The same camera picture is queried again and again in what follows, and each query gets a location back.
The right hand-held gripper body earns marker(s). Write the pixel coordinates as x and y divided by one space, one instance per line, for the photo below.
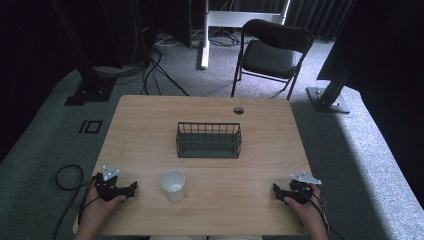
301 190

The black metal stand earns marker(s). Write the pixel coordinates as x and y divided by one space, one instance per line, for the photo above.
88 70

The white desk frame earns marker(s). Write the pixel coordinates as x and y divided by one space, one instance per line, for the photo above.
213 20

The black folding chair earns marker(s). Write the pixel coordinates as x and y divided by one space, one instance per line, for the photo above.
271 56

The black stand with base plate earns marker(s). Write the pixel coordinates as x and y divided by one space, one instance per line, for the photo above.
330 93

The dark curtain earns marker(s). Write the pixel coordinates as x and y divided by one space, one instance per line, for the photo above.
316 16

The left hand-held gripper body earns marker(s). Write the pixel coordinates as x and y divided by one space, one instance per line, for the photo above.
108 190

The white plastic cup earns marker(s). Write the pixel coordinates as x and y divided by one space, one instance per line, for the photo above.
173 186

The person's left hand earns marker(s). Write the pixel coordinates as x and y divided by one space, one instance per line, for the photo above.
96 211

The person's right hand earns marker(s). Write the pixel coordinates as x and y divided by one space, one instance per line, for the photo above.
308 211

